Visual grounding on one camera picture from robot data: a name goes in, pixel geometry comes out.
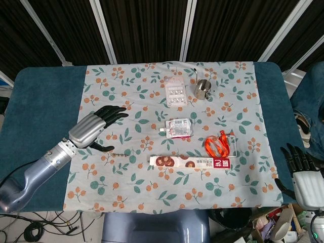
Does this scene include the long white red paper box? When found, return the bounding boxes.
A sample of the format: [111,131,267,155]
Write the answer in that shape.
[148,154,233,170]

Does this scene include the black bin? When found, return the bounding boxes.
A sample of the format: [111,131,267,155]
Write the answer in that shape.
[208,207,253,236]

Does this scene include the white partition post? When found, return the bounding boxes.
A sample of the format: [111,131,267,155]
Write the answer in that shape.
[257,0,313,63]
[179,0,197,62]
[280,34,324,74]
[19,0,73,67]
[89,0,118,65]

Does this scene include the person leg in jeans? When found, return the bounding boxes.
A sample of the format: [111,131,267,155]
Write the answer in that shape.
[290,61,324,155]

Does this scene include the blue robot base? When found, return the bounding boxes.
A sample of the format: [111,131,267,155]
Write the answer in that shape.
[102,209,211,243]

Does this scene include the teal table cover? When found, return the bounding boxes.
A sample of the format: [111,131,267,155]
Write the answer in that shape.
[0,60,308,213]

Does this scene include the cardboard box with clutter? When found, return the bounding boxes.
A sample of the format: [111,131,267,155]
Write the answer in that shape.
[249,204,312,243]

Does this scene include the white black shoe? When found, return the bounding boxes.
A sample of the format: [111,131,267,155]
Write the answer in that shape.
[294,113,311,148]

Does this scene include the clear blister pack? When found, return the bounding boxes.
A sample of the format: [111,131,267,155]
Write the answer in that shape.
[164,75,189,108]

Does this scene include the floral print tablecloth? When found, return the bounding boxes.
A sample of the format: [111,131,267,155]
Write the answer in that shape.
[62,60,284,213]

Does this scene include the clear badge holder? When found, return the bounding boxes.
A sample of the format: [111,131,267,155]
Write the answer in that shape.
[226,132,240,158]

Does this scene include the black floor cables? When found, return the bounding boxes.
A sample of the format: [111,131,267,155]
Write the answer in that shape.
[0,211,102,243]

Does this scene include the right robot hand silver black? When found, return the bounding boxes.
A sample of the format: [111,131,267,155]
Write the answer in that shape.
[275,143,324,211]

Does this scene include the orange lanyard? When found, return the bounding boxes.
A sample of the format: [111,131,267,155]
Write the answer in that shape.
[204,130,235,158]

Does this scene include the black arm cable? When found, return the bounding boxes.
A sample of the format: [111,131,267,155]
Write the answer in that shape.
[0,161,35,189]

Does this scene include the white pink spout pouch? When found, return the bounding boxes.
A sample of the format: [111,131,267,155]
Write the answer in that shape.
[158,118,192,139]

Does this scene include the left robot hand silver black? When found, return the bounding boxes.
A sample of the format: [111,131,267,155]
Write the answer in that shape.
[68,105,129,152]

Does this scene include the stainless steel cup with spout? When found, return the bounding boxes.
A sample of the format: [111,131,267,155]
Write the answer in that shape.
[190,67,216,101]

